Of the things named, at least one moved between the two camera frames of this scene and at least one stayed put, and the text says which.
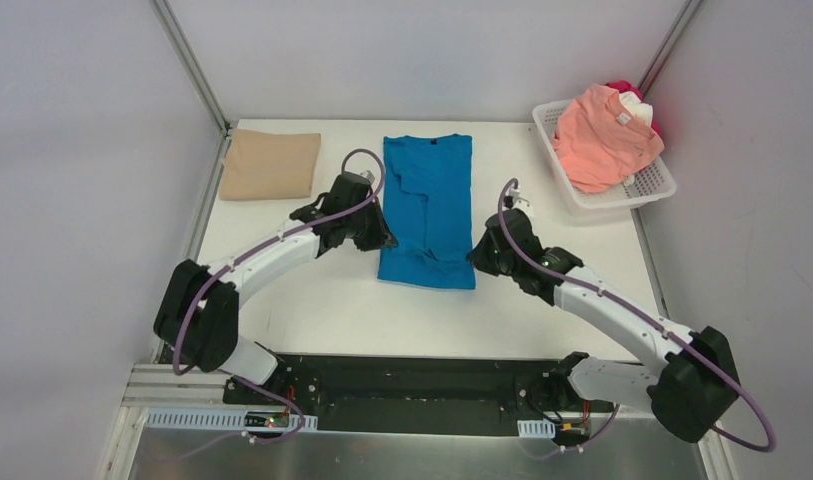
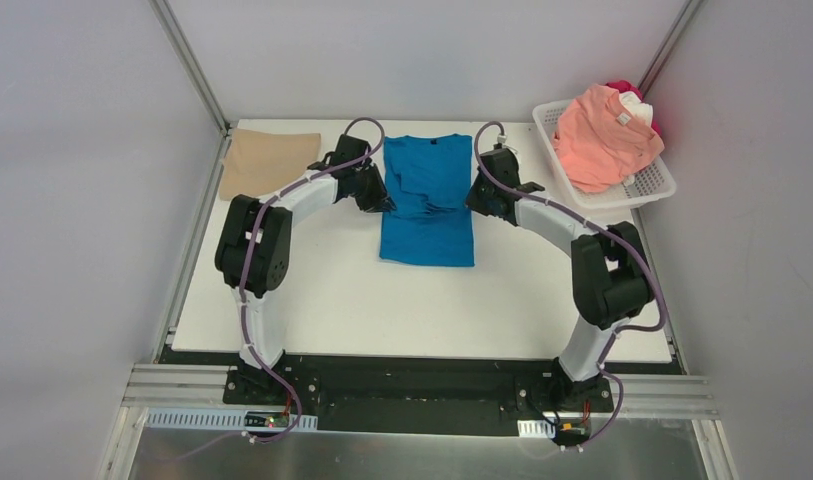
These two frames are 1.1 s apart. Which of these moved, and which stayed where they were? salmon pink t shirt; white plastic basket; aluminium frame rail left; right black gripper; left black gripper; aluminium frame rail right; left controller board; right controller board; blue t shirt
Moved: right black gripper; left black gripper; blue t shirt
Stayed: white plastic basket; aluminium frame rail left; aluminium frame rail right; salmon pink t shirt; right controller board; left controller board
